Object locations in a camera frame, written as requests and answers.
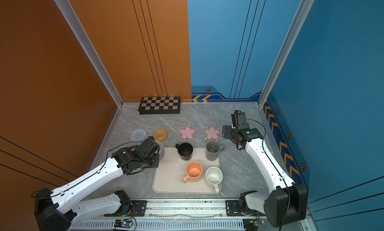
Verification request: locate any purple mug white inside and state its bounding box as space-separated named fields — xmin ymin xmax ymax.
xmin=157 ymin=141 xmax=165 ymax=160

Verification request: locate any blue woven round coaster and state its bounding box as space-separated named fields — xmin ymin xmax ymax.
xmin=131 ymin=129 xmax=147 ymax=142

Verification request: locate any tan rattan round coaster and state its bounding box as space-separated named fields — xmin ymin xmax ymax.
xmin=153 ymin=129 xmax=169 ymax=142

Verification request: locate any pink flower coaster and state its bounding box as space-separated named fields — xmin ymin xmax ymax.
xmin=202 ymin=124 xmax=223 ymax=142
xmin=178 ymin=124 xmax=199 ymax=142

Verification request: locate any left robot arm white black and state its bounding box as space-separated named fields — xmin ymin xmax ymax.
xmin=34 ymin=139 xmax=161 ymax=231

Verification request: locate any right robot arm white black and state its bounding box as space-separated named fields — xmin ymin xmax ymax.
xmin=222 ymin=124 xmax=308 ymax=228

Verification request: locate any grey mug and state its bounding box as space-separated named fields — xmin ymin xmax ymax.
xmin=206 ymin=141 xmax=225 ymax=161

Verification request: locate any beige serving tray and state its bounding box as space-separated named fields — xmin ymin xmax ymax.
xmin=152 ymin=146 xmax=223 ymax=195

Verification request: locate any black mug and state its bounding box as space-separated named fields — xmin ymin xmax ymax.
xmin=175 ymin=143 xmax=194 ymax=161

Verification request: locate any brown white chessboard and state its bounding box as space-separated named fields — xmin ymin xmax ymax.
xmin=138 ymin=96 xmax=181 ymax=115

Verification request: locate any orange pink mug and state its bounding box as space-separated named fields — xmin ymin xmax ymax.
xmin=183 ymin=161 xmax=203 ymax=184

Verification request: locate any green circuit board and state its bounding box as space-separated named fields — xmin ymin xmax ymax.
xmin=113 ymin=219 xmax=135 ymax=231

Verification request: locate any right small circuit board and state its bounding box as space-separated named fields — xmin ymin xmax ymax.
xmin=243 ymin=219 xmax=265 ymax=231

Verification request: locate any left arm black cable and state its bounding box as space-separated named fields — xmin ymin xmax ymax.
xmin=31 ymin=141 xmax=142 ymax=199

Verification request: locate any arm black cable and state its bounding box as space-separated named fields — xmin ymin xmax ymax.
xmin=245 ymin=118 xmax=292 ymax=229
xmin=31 ymin=141 xmax=142 ymax=199

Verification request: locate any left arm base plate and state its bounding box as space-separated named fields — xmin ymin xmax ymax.
xmin=104 ymin=200 xmax=147 ymax=218

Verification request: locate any aluminium rail frame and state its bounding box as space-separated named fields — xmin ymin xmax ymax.
xmin=53 ymin=197 xmax=319 ymax=231

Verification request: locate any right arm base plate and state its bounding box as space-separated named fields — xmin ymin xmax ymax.
xmin=225 ymin=200 xmax=265 ymax=217

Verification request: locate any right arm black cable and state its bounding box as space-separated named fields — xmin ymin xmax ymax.
xmin=245 ymin=118 xmax=292 ymax=229

